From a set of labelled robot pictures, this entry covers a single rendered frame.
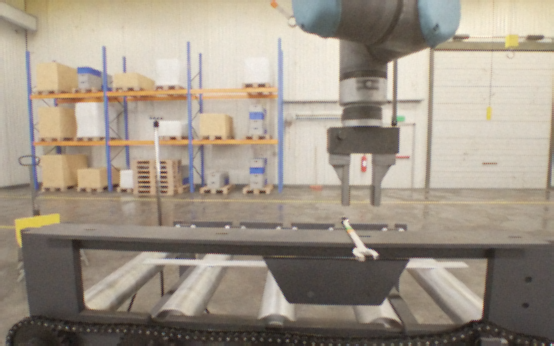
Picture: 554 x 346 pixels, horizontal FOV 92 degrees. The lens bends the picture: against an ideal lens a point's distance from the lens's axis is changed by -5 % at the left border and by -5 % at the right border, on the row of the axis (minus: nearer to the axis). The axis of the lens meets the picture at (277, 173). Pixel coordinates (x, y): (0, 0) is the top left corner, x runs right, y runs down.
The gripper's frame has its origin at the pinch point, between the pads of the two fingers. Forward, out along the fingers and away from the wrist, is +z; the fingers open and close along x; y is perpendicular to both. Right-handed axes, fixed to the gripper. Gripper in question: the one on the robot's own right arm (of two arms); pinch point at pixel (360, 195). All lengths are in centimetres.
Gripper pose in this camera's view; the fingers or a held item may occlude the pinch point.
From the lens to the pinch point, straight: 57.6
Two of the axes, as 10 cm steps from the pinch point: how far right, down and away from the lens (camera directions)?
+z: 0.0, 10.0, 0.9
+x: 10.0, 0.0, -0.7
